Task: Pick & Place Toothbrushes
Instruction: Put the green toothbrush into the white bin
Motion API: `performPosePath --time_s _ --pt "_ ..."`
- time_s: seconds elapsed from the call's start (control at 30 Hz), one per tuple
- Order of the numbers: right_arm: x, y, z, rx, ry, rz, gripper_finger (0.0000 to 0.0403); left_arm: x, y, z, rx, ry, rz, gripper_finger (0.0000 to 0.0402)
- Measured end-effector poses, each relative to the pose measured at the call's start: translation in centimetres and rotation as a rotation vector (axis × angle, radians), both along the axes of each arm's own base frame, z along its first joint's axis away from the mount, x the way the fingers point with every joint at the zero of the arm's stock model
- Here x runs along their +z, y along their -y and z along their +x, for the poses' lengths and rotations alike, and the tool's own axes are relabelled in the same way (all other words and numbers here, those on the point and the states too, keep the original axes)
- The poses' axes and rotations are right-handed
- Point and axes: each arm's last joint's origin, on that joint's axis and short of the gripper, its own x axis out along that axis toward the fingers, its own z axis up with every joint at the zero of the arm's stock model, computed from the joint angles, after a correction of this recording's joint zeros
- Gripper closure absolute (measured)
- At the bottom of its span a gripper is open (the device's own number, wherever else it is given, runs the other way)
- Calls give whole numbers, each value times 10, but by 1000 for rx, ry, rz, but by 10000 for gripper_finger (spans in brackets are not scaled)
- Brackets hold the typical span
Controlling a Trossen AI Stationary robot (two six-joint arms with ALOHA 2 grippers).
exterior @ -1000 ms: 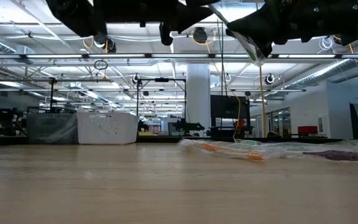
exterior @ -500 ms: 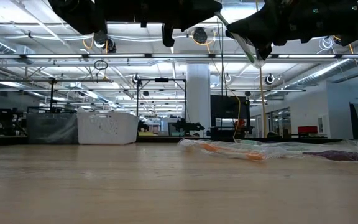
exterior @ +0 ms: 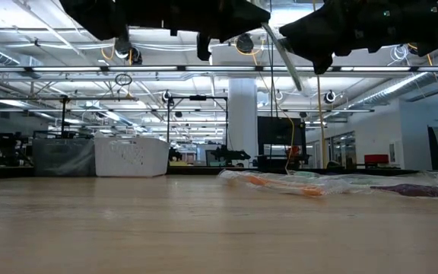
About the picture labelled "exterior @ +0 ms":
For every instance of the white perforated plastic basket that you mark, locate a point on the white perforated plastic basket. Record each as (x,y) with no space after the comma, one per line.
(131,160)

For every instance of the black neighbouring rig frame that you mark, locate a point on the black neighbouring rig frame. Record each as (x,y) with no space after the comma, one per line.
(64,114)
(197,97)

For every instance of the red box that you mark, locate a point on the red box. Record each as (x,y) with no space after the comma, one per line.
(376,159)

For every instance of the white building column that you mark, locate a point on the white building column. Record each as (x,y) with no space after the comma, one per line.
(243,122)

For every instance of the black neighbouring robot arm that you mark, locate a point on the black neighbouring robot arm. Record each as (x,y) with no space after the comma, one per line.
(226,154)

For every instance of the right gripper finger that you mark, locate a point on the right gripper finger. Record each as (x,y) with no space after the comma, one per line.
(310,34)

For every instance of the orange toothbrush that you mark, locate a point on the orange toothbrush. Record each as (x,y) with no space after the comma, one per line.
(268,182)

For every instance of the grey plastic bin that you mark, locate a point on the grey plastic bin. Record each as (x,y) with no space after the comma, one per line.
(63,158)

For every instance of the purple toothbrush in wrapper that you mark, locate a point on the purple toothbrush in wrapper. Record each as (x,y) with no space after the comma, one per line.
(413,190)

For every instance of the green toothbrush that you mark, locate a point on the green toothbrush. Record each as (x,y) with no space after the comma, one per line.
(310,174)
(283,57)

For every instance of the black screen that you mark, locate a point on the black screen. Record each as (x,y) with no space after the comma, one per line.
(280,131)

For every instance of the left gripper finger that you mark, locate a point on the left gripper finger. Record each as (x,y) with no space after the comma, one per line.
(242,19)

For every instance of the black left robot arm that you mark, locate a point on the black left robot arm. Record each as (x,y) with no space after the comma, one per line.
(97,15)

